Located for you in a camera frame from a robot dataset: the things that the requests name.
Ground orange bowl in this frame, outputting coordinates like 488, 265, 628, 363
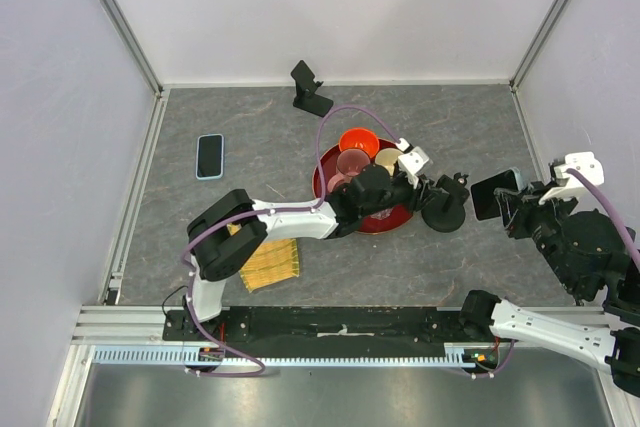
338, 127, 380, 158

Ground black phone teal case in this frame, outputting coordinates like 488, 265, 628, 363
470, 168, 523, 221

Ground yellow bamboo basket tray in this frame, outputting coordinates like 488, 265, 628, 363
239, 239, 300, 292

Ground cream mug black handle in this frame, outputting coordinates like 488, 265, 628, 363
374, 148, 403, 176

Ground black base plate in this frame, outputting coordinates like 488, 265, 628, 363
162, 304, 501, 359

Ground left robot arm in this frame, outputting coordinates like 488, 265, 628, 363
182, 165, 441, 340

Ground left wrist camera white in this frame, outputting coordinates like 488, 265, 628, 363
395, 138, 432, 189

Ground blue case phone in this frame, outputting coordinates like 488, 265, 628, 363
195, 134, 225, 180

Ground red round tray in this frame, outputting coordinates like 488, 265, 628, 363
321, 144, 413, 235

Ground left aluminium frame post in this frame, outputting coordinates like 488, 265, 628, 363
99, 0, 164, 97

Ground black folding phone stand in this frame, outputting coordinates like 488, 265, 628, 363
291, 60, 334, 118

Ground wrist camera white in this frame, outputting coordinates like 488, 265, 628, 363
395, 138, 432, 189
538, 151, 605, 205

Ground right aluminium frame post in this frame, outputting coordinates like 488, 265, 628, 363
509, 0, 571, 94

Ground slotted cable duct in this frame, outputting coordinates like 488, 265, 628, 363
93, 345, 476, 369

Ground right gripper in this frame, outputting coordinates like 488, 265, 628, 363
493, 176, 585, 292

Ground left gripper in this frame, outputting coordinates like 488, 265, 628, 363
361, 170, 442, 219

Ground black round base phone stand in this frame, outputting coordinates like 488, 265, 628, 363
421, 172, 470, 233

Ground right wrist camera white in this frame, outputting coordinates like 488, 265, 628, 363
538, 151, 605, 205

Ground pink ghost mug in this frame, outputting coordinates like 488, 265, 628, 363
327, 148, 371, 192

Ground aluminium frame post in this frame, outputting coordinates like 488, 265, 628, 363
509, 0, 571, 94
99, 0, 164, 97

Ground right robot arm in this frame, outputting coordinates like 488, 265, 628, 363
457, 174, 639, 396

